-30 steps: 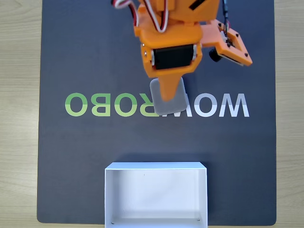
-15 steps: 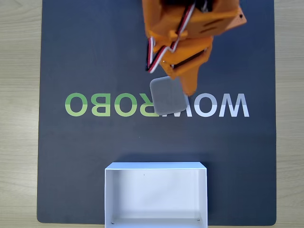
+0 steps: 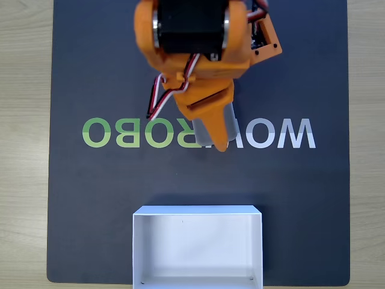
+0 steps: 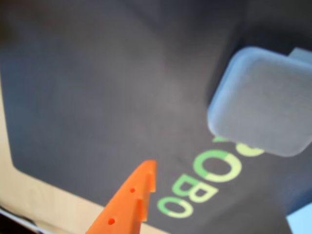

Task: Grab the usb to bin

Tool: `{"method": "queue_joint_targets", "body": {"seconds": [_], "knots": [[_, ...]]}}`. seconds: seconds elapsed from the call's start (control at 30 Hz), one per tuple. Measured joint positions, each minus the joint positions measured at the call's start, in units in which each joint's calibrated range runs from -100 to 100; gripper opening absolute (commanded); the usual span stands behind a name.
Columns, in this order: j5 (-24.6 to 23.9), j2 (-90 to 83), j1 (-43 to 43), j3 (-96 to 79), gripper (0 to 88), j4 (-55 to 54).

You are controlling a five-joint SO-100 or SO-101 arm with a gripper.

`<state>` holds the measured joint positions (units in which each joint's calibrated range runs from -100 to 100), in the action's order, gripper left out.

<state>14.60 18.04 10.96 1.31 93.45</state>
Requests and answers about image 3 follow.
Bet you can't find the dark grey WOWROBO mat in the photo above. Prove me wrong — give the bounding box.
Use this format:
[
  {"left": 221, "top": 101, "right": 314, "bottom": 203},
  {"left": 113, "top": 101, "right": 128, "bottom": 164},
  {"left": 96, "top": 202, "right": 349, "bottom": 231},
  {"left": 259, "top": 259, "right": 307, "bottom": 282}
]
[{"left": 46, "top": 0, "right": 351, "bottom": 286}]

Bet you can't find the orange camera mount box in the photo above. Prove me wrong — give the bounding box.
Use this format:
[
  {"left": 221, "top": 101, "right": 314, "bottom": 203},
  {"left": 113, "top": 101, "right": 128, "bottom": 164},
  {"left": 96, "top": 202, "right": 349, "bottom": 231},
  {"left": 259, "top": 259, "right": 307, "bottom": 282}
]
[{"left": 249, "top": 11, "right": 283, "bottom": 66}]

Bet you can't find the red white black servo cable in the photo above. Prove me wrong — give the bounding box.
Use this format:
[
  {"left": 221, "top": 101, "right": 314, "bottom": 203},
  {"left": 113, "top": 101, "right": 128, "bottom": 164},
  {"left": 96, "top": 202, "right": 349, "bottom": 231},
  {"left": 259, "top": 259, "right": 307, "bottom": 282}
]
[
  {"left": 251, "top": 0, "right": 269, "bottom": 22},
  {"left": 146, "top": 54, "right": 201, "bottom": 120}
]

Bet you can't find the white cardboard box bin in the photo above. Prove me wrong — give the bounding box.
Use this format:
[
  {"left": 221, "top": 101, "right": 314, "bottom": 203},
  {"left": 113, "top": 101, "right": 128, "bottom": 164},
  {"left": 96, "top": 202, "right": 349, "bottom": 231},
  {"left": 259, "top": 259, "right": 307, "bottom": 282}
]
[{"left": 132, "top": 205, "right": 264, "bottom": 289}]

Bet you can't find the grey square USB hub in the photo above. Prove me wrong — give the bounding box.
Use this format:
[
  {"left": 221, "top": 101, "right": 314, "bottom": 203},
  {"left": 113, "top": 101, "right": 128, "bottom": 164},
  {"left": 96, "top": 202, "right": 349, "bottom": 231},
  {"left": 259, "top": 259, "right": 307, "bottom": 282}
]
[{"left": 192, "top": 102, "right": 237, "bottom": 149}]

